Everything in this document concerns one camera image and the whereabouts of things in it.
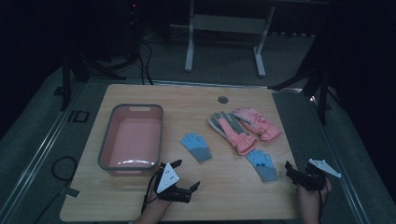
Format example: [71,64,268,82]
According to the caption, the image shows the blue knit glove with dots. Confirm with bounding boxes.
[246,148,279,183]

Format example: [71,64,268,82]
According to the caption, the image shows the black tripod stand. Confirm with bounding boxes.
[60,50,128,112]
[268,38,333,126]

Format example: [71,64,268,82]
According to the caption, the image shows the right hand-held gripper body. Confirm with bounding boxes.
[297,158,342,192]

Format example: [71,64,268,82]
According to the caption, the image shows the left hand-held gripper cable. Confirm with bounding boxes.
[140,169,164,215]

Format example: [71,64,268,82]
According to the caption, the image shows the pink glove with grey palm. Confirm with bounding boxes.
[207,110,259,157]

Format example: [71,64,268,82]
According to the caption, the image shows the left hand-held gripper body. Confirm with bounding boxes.
[153,161,192,204]

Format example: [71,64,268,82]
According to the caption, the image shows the grey tape piece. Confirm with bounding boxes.
[58,186,82,199]

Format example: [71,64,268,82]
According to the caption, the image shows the black cables behind table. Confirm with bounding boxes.
[135,41,154,86]

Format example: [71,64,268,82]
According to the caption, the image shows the person's left hand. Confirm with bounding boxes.
[145,183,176,217]

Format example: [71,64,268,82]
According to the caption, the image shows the dark equipment with red light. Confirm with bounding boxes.
[123,0,146,62]

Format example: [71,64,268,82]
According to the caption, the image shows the hand-held gripper cable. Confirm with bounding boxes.
[140,169,164,215]
[317,178,331,222]

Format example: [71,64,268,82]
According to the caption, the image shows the pink padded glove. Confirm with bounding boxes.
[232,106,283,143]

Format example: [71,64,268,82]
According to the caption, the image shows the plain blue knit glove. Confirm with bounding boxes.
[179,133,213,163]

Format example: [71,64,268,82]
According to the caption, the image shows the white metal desk frame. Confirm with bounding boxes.
[169,0,331,78]

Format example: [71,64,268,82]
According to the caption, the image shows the black looped floor cable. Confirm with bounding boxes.
[33,155,79,224]

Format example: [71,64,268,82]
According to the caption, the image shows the right hand-held gripper cable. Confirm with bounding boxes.
[317,178,331,222]

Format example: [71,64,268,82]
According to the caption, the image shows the pink basin with grey rim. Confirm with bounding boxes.
[97,103,164,176]

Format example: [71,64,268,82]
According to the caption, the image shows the person's right hand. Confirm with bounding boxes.
[296,178,332,213]

